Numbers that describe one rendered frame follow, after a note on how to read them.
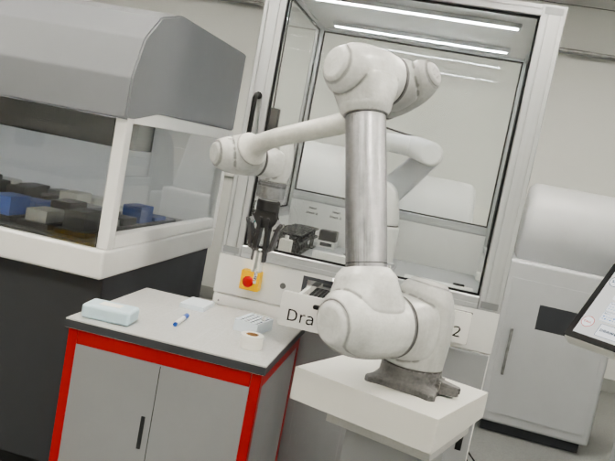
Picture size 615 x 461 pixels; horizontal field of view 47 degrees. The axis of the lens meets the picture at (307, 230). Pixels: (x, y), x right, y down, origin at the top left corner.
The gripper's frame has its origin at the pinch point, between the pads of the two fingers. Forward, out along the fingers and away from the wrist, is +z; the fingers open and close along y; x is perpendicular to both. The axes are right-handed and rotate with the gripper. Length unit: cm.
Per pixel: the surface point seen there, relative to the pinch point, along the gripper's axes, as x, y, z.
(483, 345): -40, -72, 16
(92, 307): 34, 35, 20
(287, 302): 3.0, -13.7, 9.8
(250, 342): 19.0, -10.1, 20.8
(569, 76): -363, -72, -130
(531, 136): -40, -72, -57
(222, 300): -25.7, 21.5, 22.0
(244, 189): -25.8, 20.8, -19.8
